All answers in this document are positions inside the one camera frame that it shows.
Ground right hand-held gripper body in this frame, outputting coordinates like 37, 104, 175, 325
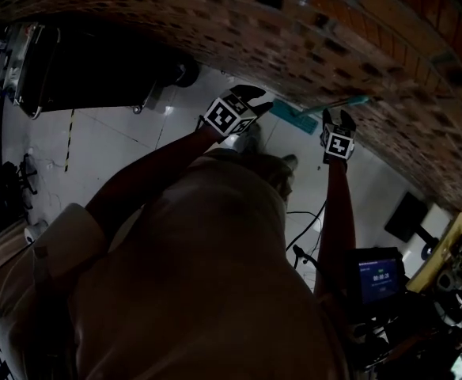
319, 120, 357, 165

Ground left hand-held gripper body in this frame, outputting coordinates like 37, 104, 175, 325
203, 89, 262, 138

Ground teal mop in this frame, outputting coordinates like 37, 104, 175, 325
272, 95, 371, 135

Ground person's right forearm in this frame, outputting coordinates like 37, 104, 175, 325
313, 160, 355, 305

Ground person's left forearm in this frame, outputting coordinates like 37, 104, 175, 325
85, 127, 216, 253

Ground person's beige trousers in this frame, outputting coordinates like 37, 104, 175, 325
230, 132, 296, 206

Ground black floor mat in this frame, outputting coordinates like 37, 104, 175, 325
384, 191, 440, 249

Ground black wheeled cart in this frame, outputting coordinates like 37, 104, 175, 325
0, 21, 200, 119

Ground small black monitor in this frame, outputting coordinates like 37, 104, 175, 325
345, 247, 406, 309

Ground light wooden desk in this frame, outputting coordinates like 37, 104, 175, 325
407, 211, 462, 293

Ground person in white shirt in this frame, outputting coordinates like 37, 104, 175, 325
0, 148, 350, 380

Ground grey white round device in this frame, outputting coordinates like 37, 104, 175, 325
436, 251, 462, 325

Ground white round roll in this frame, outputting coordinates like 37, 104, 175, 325
24, 219, 50, 246

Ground black swivel chair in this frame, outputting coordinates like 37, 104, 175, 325
0, 152, 39, 244

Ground black floor cable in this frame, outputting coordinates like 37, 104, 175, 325
286, 199, 328, 253

